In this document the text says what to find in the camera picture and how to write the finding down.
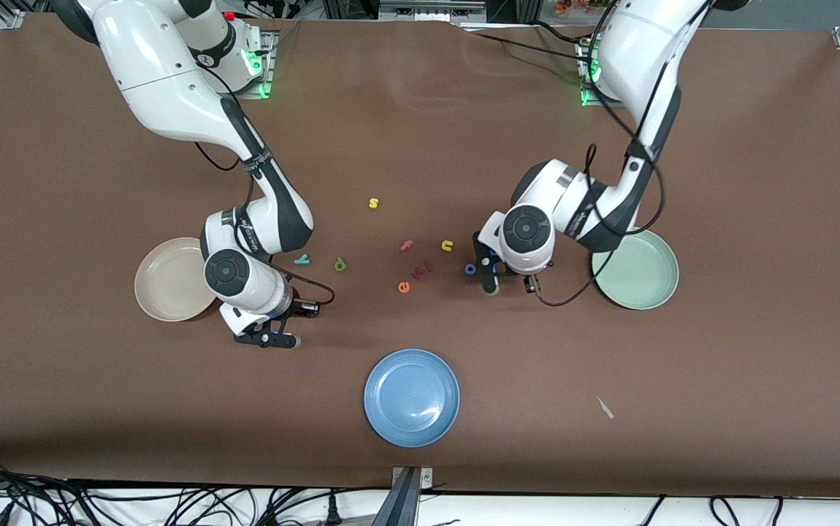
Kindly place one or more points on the metal corner bracket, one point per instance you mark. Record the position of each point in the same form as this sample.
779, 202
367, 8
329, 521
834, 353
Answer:
426, 478

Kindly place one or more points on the pale green round plate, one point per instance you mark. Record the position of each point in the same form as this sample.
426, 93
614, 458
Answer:
643, 281

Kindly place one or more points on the green foam letter p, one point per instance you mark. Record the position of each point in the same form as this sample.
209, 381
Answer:
336, 260

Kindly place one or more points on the blue round plate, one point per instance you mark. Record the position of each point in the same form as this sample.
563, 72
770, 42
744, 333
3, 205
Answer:
411, 398

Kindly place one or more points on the grey metal equipment frame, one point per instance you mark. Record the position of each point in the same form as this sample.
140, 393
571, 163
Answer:
431, 9

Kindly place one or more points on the white paper scrap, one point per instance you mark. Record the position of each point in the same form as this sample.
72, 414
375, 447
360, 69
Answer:
605, 408

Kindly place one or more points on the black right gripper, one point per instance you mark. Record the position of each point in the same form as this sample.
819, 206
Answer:
294, 310

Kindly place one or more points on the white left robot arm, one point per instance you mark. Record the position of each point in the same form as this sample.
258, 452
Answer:
639, 44

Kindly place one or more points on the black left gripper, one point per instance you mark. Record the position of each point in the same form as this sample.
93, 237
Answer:
483, 264

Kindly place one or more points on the black power plug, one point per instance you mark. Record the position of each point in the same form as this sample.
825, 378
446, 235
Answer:
332, 511

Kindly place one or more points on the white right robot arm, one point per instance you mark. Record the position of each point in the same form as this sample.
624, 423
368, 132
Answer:
164, 80

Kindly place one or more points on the beige round plate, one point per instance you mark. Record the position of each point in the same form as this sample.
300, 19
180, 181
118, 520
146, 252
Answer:
168, 285

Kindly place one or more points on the orange dried flowers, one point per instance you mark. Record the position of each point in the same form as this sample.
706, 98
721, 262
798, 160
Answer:
581, 6

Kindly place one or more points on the grey aluminium profile post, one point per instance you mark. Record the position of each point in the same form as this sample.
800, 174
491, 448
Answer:
402, 504

